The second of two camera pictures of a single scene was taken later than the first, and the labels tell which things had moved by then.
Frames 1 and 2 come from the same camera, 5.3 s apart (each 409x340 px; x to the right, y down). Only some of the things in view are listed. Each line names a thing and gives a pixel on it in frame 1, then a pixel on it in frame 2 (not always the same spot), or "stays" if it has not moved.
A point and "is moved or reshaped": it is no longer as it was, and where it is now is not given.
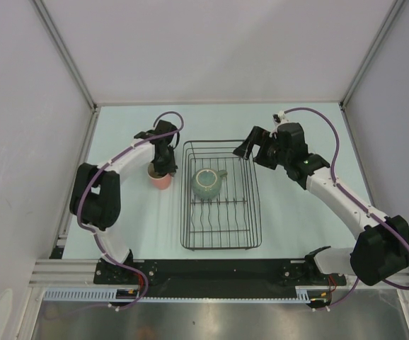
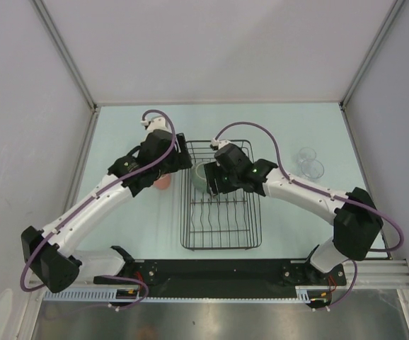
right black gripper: [258, 136] -> [213, 170]
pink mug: [160, 181] stays
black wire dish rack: [232, 219] stays
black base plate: [214, 277] stays
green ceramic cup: [206, 183] is moved or reshaped
